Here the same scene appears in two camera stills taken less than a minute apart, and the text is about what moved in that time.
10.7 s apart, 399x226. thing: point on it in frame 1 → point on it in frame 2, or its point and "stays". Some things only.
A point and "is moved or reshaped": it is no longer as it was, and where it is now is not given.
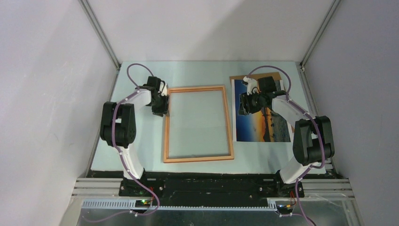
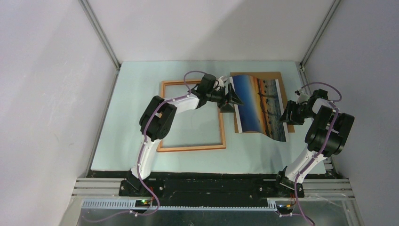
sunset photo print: (267, 125) is moved or reshaped
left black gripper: (164, 108) → (234, 99)
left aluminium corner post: (100, 32) stays
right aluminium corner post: (333, 7) stays
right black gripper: (244, 109) → (291, 106)
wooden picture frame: (166, 159) is moved or reshaped
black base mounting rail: (174, 186) stays
